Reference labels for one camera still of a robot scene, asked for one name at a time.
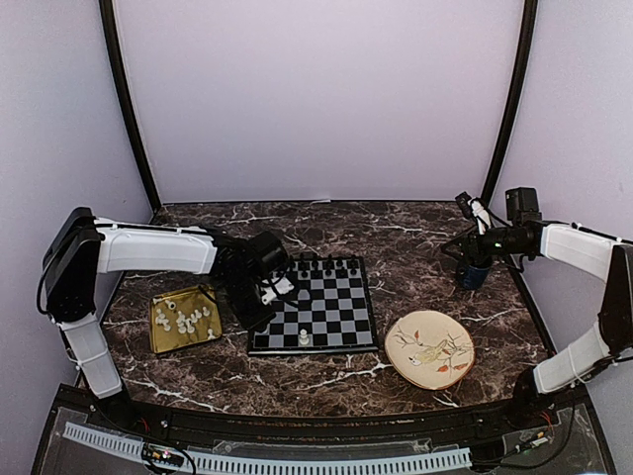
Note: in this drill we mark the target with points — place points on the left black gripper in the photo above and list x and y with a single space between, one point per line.
254 322

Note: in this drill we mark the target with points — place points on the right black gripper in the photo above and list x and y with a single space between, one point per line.
471 241

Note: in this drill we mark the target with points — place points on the gold square tray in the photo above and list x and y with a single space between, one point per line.
183 318

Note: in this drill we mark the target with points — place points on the white chess king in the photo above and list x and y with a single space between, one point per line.
304 338

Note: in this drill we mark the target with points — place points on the black grey chessboard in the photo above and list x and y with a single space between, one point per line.
331 300

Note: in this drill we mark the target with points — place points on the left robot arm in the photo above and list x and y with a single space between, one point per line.
87 246

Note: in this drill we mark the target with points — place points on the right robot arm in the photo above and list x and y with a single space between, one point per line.
597 261

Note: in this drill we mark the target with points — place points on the dark blue mug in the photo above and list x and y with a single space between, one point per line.
471 277

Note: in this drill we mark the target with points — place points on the cream plate with bird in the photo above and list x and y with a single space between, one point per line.
430 349

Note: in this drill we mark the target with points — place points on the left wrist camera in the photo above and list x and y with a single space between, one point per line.
270 291

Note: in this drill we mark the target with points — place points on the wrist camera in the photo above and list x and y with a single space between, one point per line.
473 209
270 291

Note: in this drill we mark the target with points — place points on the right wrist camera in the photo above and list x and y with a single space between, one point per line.
473 209

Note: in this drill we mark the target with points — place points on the white slotted cable duct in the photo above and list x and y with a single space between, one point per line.
163 458

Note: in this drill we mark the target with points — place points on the right black frame post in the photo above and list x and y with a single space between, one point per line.
515 88

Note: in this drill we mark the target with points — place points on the black frame post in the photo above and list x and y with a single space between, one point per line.
515 88
127 108

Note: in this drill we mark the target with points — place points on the left black frame post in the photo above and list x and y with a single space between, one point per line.
127 108

